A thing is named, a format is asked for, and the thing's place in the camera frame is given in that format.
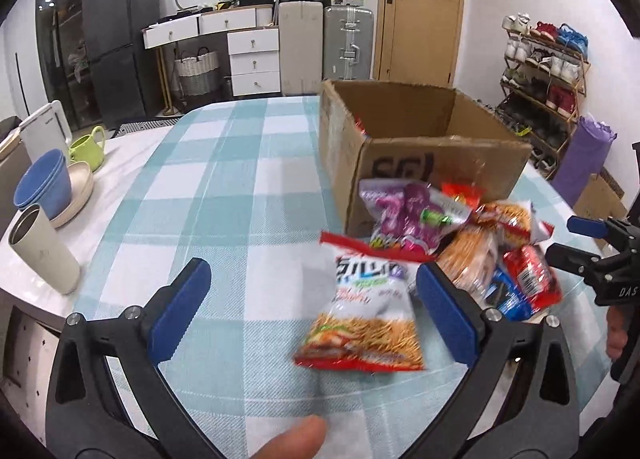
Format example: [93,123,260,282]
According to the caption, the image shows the cream plate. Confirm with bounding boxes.
[51,161,94,228]

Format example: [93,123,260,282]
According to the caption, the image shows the black refrigerator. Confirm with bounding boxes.
[82,0,164,128]

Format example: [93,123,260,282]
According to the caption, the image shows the person's left hand thumb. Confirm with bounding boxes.
[253,416,328,459]

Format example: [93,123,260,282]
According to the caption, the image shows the teal checked tablecloth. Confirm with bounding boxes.
[75,97,464,458]

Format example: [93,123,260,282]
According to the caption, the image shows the purple rolled mat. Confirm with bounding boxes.
[551,115,617,206]

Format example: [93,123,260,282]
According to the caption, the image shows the white noodle snack bag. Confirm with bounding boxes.
[294,231,432,373]

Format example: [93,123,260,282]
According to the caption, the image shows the white drawer desk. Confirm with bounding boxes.
[142,5,281,98]

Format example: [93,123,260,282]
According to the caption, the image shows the green ceramic pitcher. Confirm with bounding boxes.
[68,125,106,172]

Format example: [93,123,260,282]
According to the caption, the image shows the brown cardboard box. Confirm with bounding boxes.
[319,80,532,237]

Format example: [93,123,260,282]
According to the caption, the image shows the wooden shoe rack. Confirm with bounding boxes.
[496,12,590,180]

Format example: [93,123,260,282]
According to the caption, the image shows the orange biscuit roll pack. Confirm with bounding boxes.
[436,226,498,303]

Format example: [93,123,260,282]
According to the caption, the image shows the person's right hand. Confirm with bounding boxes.
[606,306,628,361]

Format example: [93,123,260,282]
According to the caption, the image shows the red snack bag by box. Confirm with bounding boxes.
[442,182,483,211]

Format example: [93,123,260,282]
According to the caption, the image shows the blue cookie packet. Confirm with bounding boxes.
[484,266,534,321]

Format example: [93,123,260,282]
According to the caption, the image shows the blue bowl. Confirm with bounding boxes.
[13,149,72,219]

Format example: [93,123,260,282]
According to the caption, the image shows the dark glass cabinet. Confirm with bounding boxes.
[36,0,99,130]

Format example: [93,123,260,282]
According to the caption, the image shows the beige suitcase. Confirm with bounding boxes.
[279,2,323,96]

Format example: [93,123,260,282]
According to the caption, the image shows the purple candy snack bag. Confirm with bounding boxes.
[358,178,472,255]

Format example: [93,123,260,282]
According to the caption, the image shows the small red snack packet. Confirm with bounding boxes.
[503,245,563,313]

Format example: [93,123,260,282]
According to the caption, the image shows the wooden door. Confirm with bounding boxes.
[373,0,464,87]

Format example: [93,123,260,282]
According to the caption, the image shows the silver suitcase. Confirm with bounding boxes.
[322,6,374,81]

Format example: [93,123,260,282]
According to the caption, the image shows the small cardboard box on floor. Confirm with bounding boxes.
[573,168,627,219]

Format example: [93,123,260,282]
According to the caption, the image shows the woven laundry basket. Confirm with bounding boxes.
[175,46,220,98]

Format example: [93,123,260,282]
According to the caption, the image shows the beige tumbler cup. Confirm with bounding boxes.
[9,204,81,295]

